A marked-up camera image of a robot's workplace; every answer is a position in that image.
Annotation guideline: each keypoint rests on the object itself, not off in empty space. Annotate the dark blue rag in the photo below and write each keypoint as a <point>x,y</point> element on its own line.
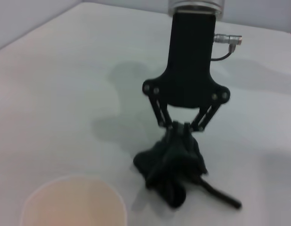
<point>173,169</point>

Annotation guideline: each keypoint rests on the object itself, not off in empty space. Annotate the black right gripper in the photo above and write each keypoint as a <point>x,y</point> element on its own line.
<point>190,70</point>

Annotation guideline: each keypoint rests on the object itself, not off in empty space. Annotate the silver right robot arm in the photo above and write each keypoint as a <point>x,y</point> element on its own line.
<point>194,5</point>

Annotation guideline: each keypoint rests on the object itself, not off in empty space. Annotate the white paper cup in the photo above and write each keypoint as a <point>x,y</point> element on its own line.
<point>74,202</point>

